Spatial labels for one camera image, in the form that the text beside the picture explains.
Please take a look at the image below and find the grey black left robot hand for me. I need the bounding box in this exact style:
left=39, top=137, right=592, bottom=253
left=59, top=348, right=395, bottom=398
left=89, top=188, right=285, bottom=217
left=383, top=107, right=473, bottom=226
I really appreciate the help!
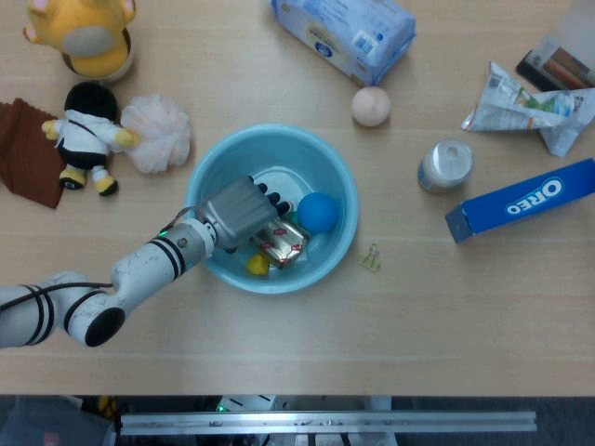
left=199, top=175, right=294, bottom=255

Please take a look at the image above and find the gold foil biscuit pack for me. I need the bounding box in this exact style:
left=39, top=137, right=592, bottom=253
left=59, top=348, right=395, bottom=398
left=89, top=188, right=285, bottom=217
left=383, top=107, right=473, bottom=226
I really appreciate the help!
left=250, top=216, right=311, bottom=271

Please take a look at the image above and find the blue rubber ball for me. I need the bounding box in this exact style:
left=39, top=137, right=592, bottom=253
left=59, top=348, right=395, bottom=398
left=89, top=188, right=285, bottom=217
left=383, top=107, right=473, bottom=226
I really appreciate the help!
left=296, top=192, right=339, bottom=233

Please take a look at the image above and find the black-haired plush doll white shirt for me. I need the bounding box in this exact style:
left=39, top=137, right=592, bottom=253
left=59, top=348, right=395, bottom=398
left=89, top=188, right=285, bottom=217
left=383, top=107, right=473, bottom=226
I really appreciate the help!
left=41, top=82, right=142, bottom=197

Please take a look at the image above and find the clear lidded spice jar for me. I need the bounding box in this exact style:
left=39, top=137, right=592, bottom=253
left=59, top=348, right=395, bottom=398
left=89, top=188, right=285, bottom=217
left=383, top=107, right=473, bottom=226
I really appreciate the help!
left=416, top=138, right=475, bottom=195

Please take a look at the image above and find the blue Oreo cookie box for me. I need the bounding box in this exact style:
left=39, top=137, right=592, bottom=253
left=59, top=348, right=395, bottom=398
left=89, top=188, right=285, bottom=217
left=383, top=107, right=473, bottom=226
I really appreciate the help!
left=444, top=157, right=595, bottom=245

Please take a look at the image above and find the light blue plastic basin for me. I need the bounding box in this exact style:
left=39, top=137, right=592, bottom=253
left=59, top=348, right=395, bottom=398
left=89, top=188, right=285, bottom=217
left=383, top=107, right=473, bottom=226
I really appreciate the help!
left=184, top=123, right=360, bottom=295

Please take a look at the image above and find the small yellow toy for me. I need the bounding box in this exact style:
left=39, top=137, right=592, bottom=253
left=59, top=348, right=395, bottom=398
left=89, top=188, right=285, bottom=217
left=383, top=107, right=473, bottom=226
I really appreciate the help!
left=245, top=254, right=270, bottom=279

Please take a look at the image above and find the white pink bath pouf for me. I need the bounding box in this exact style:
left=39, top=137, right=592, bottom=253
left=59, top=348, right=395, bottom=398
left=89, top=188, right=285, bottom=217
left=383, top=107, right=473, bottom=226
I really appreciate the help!
left=119, top=93, right=192, bottom=175

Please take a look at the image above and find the gold binder clip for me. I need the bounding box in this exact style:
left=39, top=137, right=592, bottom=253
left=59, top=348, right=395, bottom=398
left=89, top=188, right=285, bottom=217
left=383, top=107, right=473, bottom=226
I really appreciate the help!
left=356, top=243, right=385, bottom=274

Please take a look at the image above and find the peach coloured ball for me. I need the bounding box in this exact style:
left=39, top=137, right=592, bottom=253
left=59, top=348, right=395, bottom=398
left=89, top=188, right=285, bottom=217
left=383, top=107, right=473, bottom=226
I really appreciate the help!
left=350, top=85, right=391, bottom=126

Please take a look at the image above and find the beige round bowl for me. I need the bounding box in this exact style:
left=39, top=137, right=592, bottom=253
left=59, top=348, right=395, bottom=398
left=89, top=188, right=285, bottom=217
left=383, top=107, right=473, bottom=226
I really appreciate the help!
left=61, top=27, right=136, bottom=85

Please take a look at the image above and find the light blue tissue pack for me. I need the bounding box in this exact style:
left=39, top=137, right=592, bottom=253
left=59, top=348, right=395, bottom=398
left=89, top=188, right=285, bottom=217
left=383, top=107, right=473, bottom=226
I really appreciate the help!
left=271, top=0, right=417, bottom=88

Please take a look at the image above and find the yellow plush paw toy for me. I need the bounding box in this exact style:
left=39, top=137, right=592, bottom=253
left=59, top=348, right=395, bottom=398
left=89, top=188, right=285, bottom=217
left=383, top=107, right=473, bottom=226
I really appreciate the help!
left=22, top=0, right=138, bottom=78

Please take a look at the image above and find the brown cloth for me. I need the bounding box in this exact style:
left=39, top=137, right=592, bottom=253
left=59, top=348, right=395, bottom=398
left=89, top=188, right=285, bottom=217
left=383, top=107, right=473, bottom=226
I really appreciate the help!
left=0, top=98, right=71, bottom=209

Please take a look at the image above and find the crumpled silver snack bag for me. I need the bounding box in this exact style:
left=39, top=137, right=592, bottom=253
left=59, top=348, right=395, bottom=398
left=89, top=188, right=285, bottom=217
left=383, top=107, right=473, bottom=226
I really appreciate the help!
left=460, top=60, right=595, bottom=159

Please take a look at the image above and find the open cardboard box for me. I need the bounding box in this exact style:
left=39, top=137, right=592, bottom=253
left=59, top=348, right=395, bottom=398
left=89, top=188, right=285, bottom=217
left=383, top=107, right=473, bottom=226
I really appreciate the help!
left=514, top=0, right=595, bottom=93

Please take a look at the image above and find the aluminium profile rail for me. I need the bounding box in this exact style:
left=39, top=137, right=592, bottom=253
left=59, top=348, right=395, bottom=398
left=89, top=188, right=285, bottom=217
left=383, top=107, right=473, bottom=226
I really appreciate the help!
left=119, top=411, right=538, bottom=437

